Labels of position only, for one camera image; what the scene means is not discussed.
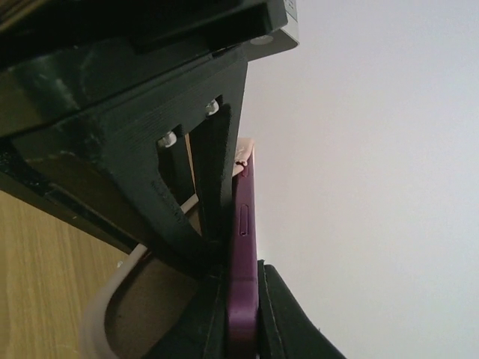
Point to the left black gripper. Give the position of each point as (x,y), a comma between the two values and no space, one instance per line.
(73,72)

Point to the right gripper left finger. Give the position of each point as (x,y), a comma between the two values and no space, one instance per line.
(200,330)

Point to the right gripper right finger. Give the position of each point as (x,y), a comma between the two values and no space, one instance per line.
(285,331)

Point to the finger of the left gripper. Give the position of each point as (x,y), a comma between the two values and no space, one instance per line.
(133,164)
(213,144)

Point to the purple black phone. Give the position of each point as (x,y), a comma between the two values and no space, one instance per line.
(243,289)

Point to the pink phone case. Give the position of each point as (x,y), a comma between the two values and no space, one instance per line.
(137,306)

